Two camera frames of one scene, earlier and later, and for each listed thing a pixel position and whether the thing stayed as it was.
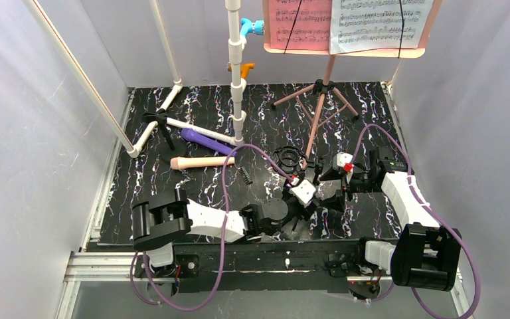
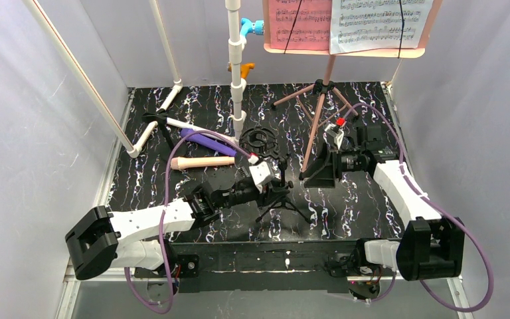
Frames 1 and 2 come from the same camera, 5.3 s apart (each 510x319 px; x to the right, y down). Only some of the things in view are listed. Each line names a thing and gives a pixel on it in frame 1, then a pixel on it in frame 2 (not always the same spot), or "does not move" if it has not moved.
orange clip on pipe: [245, 68] does not move
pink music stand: [330, 86] does not move
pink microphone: [178, 163] does not move
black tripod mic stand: [291, 161] → [262, 143]
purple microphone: [206, 140] does not move
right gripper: [331, 175] → [333, 162]
